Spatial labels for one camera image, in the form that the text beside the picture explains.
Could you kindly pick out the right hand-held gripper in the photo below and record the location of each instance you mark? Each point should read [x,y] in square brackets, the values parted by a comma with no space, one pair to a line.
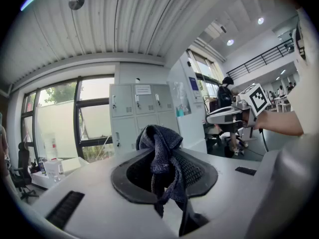
[256,98]

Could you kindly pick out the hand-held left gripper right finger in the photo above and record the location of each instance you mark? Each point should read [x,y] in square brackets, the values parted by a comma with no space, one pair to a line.
[199,173]

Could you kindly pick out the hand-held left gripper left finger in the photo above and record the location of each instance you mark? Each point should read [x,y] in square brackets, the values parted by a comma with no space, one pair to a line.
[119,180]

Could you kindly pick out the dark blue cloth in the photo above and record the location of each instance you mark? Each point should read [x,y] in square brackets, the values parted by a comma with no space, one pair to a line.
[159,158]

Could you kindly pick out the grey metal locker door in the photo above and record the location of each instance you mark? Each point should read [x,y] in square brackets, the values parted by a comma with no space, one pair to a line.
[124,131]

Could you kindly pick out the person's right forearm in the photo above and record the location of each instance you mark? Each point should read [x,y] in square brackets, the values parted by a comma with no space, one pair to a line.
[279,123]

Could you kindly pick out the grey metal locker cabinet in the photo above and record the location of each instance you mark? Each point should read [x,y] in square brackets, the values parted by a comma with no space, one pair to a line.
[145,106]

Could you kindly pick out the person's right hand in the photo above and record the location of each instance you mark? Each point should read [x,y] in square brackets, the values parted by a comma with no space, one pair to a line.
[248,118]

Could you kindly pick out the white partition unit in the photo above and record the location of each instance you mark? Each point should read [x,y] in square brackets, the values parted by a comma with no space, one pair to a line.
[187,133]

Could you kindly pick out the black mezzanine railing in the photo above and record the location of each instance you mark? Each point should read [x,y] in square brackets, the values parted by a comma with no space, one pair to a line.
[260,56]

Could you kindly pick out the large white cardboard box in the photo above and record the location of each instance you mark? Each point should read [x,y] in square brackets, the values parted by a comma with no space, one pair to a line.
[74,162]

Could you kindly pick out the person's cream t-shirt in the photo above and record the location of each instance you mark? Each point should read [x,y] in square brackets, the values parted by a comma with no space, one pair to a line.
[306,83]

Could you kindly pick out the round recessed ceiling light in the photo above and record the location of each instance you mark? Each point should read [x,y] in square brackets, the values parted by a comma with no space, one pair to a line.
[260,21]
[230,42]

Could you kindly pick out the small clear bottle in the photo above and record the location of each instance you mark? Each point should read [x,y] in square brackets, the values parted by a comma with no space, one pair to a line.
[56,178]

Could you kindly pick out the blue poster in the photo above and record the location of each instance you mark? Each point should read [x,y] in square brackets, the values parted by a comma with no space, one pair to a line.
[194,86]

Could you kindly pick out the teal bottle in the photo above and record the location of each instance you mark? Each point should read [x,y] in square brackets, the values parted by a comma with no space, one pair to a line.
[180,112]

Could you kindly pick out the white carton with red sticker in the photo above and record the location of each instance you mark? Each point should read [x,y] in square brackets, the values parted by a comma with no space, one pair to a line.
[52,168]

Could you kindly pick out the clear plastic hanging pocket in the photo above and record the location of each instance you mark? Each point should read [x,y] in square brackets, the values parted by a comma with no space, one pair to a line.
[182,96]

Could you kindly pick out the blue booklet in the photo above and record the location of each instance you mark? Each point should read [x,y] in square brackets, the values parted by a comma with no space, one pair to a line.
[42,168]

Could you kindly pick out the translucent red-labelled plastic container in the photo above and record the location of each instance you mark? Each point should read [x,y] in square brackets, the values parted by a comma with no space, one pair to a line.
[49,143]

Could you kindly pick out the ceiling air vent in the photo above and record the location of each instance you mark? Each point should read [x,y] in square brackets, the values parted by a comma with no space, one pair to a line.
[215,29]

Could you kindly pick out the black-framed window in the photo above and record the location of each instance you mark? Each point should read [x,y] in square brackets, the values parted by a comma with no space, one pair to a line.
[57,123]

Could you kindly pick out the white paper notice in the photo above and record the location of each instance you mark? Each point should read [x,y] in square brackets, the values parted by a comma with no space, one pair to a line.
[143,89]

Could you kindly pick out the black office chair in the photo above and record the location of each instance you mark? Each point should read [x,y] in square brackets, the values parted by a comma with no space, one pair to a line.
[23,163]

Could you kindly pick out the silver dome ceiling fixture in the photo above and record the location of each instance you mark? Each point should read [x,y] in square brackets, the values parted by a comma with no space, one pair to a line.
[76,2]

